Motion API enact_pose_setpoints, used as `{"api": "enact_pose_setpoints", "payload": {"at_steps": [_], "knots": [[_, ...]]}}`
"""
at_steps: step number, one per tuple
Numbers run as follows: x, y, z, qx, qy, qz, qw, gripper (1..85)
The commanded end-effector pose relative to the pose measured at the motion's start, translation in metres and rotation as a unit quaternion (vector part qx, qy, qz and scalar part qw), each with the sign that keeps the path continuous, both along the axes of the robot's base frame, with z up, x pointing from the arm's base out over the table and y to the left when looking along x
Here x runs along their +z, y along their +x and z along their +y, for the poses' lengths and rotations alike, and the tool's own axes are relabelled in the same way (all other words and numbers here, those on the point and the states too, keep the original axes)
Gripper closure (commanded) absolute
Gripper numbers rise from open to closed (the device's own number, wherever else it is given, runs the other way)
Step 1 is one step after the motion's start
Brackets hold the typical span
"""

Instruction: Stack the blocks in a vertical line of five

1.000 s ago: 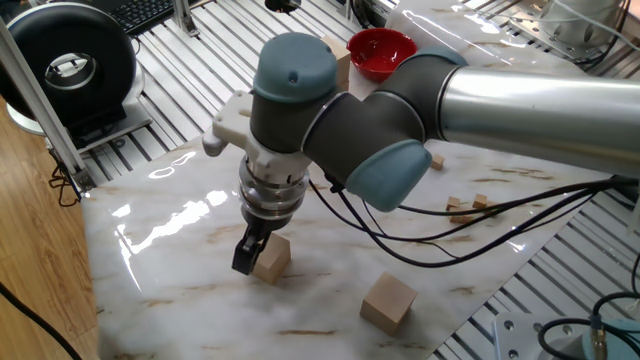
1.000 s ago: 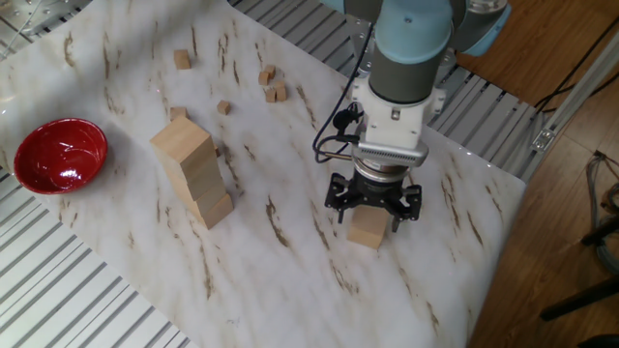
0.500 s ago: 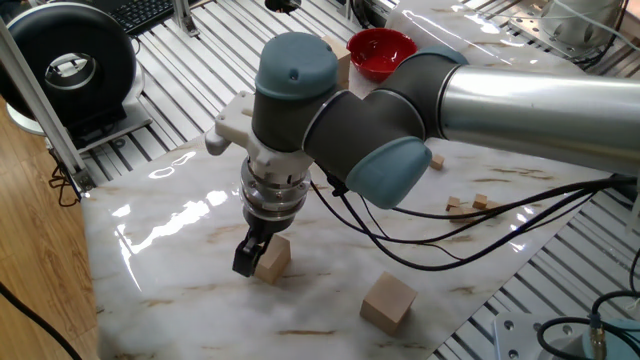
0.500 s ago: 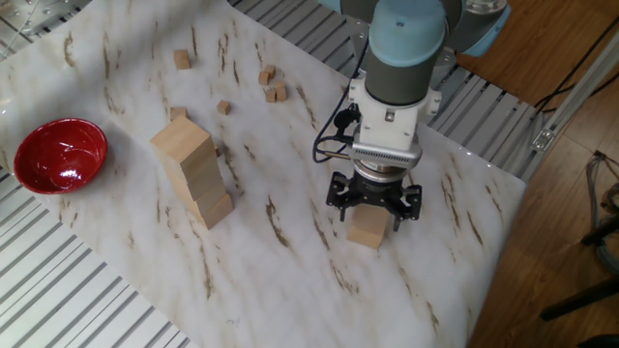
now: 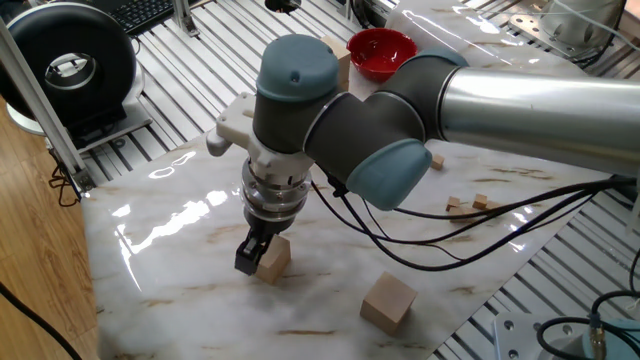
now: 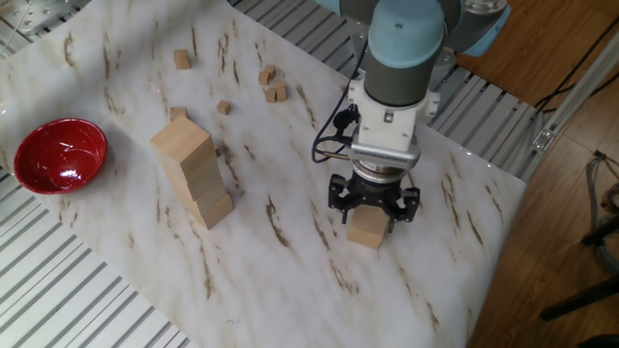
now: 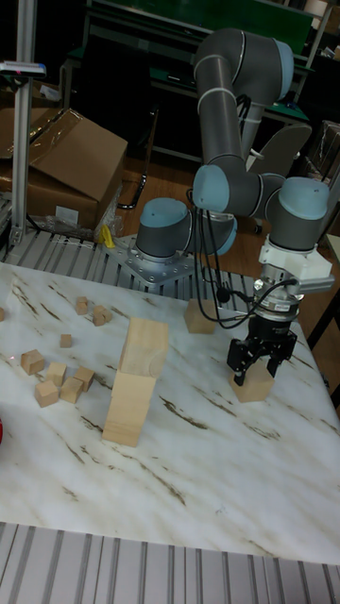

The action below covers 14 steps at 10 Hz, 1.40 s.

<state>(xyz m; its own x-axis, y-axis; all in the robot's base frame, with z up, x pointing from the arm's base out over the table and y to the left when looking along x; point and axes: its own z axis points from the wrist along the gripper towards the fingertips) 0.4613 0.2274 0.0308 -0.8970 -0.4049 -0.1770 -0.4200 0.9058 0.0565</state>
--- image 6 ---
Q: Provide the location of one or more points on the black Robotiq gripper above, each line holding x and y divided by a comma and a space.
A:
374, 193

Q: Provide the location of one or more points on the large wooden cube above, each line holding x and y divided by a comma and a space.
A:
210, 195
181, 140
367, 232
220, 216
203, 174

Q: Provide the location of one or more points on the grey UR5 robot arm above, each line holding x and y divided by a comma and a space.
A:
401, 58

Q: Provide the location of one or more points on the small wooden cube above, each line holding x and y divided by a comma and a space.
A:
282, 95
264, 78
270, 95
279, 85
224, 107
270, 70

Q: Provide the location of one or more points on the black furniture legs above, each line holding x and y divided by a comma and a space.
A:
580, 299

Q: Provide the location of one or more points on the white marble pattern board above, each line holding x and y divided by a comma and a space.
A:
145, 266

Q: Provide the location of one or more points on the red glossy bowl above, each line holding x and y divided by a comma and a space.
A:
60, 154

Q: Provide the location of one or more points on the silver bolted metal plate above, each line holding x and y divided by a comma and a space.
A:
38, 14

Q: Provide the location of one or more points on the aluminium frame profile with bracket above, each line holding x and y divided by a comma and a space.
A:
570, 104

